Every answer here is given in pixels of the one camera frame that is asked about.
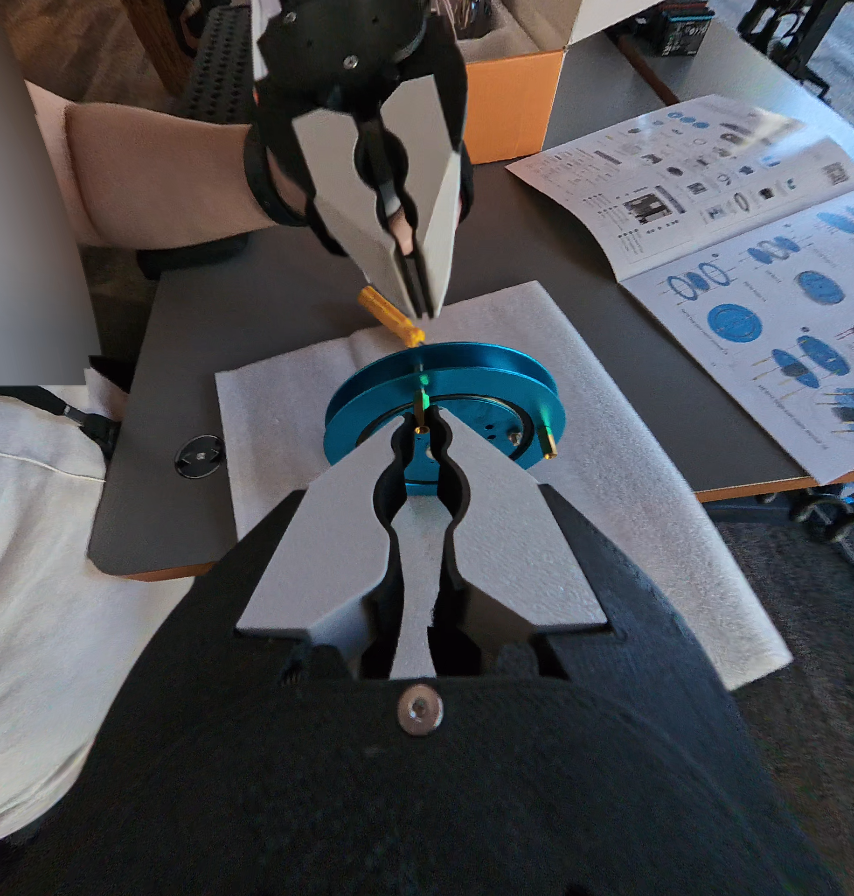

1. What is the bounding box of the person's left forearm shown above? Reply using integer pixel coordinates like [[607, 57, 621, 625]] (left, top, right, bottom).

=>
[[24, 80, 309, 251]]

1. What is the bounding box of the wooden pillar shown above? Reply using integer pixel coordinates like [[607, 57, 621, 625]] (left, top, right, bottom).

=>
[[121, 0, 198, 93]]

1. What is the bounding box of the black wristband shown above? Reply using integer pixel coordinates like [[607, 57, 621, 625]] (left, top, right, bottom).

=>
[[243, 126, 310, 230]]

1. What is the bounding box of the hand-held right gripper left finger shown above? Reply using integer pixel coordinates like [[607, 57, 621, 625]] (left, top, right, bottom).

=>
[[236, 413, 418, 679]]

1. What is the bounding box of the dark grey desk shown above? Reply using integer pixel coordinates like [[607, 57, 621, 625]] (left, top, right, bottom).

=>
[[460, 31, 854, 505]]

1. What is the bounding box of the black perforated board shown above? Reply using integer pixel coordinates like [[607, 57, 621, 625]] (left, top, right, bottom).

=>
[[178, 6, 257, 125]]

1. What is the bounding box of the black box with blue label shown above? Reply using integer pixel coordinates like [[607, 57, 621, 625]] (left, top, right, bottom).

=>
[[653, 6, 716, 58]]

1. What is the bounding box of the orange-handled screwdriver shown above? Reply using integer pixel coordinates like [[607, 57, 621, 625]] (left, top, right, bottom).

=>
[[357, 285, 428, 348]]

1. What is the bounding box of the blue round metal base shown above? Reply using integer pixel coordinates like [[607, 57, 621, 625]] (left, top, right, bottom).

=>
[[323, 341, 567, 498]]

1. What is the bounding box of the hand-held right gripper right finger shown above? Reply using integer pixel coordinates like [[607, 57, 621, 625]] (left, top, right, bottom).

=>
[[425, 408, 608, 679]]

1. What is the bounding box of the orange cardboard box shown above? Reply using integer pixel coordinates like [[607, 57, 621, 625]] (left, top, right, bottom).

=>
[[427, 0, 663, 167]]

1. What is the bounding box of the open instruction booklet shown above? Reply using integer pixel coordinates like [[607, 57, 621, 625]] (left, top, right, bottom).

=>
[[505, 94, 854, 486]]

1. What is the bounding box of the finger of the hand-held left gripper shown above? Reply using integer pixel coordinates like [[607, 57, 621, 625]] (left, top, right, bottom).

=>
[[380, 74, 465, 321], [291, 107, 429, 317]]

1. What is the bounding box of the black chest harness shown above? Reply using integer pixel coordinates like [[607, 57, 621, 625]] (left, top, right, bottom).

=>
[[0, 385, 125, 464]]

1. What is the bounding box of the white foam sheet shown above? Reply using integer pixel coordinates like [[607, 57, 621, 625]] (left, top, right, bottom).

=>
[[215, 280, 795, 694]]

